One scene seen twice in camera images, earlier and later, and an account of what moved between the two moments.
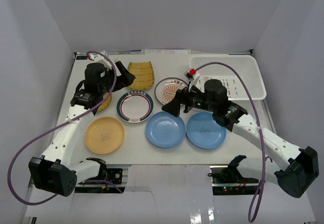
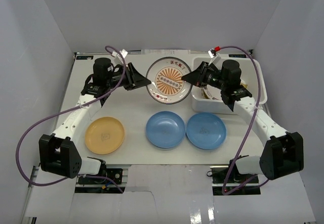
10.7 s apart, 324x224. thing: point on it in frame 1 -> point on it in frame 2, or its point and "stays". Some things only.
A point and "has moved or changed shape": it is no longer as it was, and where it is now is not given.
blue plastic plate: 165,130 stays
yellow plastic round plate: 104,135 stays
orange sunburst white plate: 166,89 has moved or changed shape
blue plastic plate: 203,132 stays
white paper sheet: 165,51 stays
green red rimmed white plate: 135,107 -> 212,92
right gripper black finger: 173,107 -> 195,77
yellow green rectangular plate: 144,74 -> 205,96
